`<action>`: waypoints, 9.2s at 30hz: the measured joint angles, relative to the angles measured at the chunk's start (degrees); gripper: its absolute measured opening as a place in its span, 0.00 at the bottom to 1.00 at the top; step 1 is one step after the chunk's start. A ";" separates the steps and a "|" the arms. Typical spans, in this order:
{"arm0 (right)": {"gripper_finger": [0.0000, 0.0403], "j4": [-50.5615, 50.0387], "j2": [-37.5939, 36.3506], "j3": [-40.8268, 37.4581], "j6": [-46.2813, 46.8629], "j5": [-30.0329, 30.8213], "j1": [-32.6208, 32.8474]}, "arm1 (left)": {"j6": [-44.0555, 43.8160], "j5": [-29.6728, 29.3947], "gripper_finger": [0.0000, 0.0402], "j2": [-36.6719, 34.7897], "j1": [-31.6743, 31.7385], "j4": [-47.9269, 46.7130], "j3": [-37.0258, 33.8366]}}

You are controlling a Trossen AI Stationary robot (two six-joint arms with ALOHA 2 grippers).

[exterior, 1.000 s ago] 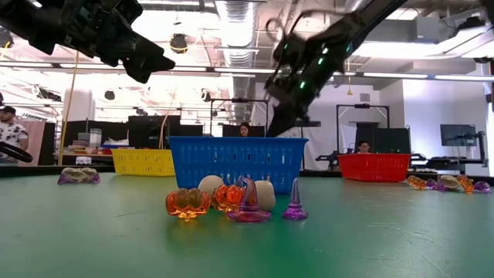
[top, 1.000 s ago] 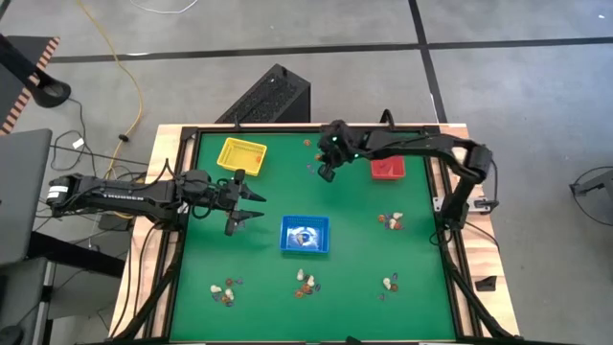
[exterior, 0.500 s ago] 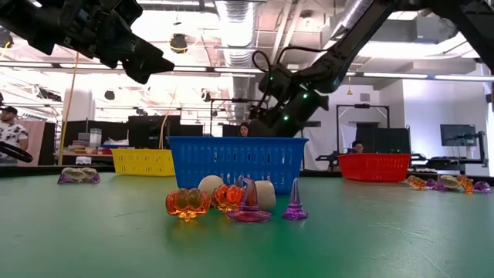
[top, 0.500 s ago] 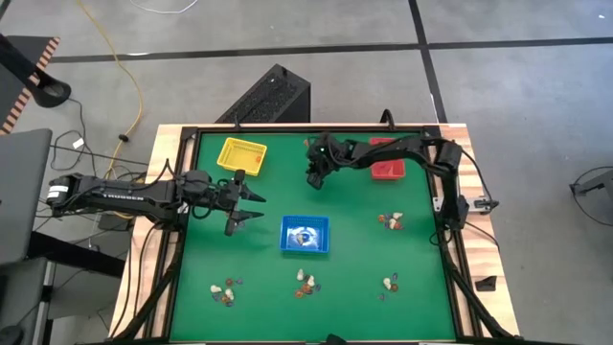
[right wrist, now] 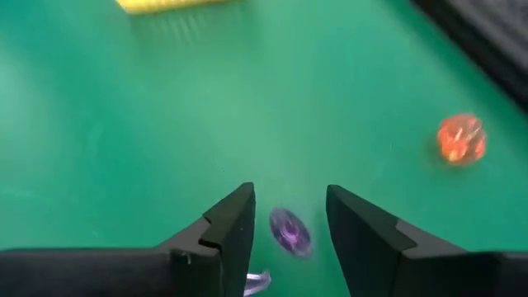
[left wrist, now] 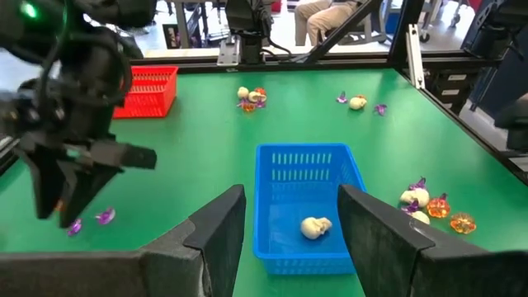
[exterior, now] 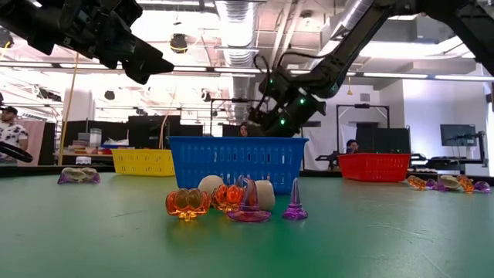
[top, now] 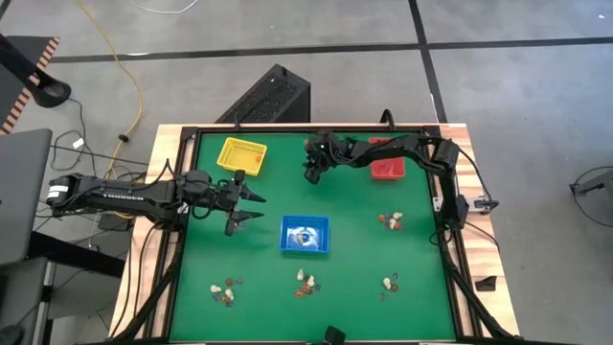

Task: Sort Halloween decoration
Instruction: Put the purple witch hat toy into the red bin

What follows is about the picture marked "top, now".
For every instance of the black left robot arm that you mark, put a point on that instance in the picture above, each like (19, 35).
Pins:
(129, 196)

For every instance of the hazard-striped floor mat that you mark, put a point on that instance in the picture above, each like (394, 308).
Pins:
(7, 96)

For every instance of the small black object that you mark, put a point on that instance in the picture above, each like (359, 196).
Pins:
(333, 334)

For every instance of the black stand foot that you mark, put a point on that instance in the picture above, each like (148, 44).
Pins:
(50, 91)

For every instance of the green table mat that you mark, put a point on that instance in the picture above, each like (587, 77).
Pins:
(335, 311)

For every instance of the black computer tower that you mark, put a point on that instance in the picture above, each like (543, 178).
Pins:
(268, 96)

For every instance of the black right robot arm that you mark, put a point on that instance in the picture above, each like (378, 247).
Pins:
(397, 146)

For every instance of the black wedge block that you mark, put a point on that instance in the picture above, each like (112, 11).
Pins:
(486, 284)

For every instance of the red plastic basket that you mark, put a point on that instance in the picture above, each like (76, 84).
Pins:
(388, 170)

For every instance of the yellow plastic basket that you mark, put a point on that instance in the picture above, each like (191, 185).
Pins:
(239, 153)

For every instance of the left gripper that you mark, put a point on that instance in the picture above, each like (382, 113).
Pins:
(227, 199)

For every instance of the black desk leg bar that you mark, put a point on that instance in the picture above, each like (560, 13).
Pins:
(76, 254)

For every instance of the grey side desk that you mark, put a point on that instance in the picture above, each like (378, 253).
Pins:
(24, 191)

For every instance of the blue plastic basket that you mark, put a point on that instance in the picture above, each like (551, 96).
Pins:
(286, 225)

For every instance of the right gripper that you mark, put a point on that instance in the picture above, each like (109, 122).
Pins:
(323, 153)

